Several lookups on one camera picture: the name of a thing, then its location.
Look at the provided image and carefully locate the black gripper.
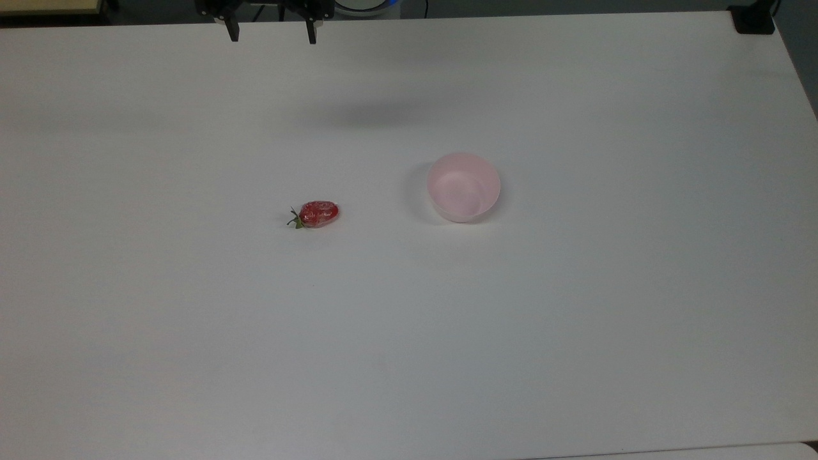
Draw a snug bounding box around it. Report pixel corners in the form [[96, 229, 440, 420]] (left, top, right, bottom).
[[195, 0, 335, 45]]

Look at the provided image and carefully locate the red strawberry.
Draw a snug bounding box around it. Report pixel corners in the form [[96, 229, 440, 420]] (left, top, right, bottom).
[[287, 200, 341, 229]]

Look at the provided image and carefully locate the pink plastic bowl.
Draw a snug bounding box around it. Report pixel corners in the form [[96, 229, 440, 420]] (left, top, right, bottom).
[[426, 152, 502, 224]]

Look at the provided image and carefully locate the light wooden desk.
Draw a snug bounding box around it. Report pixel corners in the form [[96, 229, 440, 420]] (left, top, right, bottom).
[[0, 0, 104, 16]]

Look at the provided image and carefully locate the black table clamp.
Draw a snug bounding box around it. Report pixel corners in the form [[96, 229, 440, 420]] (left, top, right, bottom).
[[727, 0, 782, 35]]

